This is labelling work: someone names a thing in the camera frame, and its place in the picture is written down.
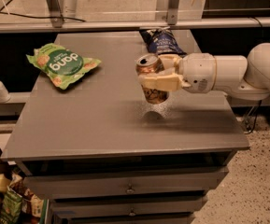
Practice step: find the yellow snack pack in box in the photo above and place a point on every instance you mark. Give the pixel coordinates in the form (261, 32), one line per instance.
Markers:
(4, 182)

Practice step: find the dark blue chip bag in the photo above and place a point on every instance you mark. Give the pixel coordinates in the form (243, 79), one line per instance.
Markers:
(161, 41)

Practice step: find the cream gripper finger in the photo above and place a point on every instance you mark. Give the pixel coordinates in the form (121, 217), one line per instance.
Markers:
(171, 82)
(170, 60)

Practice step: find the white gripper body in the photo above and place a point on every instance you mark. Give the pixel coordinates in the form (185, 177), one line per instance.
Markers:
(197, 71)

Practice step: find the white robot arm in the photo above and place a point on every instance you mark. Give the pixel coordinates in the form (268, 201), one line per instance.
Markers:
(246, 78)

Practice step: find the metal frame rail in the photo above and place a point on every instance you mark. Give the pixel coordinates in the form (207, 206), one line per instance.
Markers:
(71, 27)

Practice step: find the grey drawer cabinet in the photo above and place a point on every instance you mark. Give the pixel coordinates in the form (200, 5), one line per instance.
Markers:
(100, 154)

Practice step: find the orange soda can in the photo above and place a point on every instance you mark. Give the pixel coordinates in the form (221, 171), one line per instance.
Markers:
(151, 63)

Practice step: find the green snack bag in box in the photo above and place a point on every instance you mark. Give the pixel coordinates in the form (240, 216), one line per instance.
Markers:
(11, 207)

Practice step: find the green dang snack bag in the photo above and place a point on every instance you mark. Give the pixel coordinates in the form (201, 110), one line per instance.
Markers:
(61, 65)

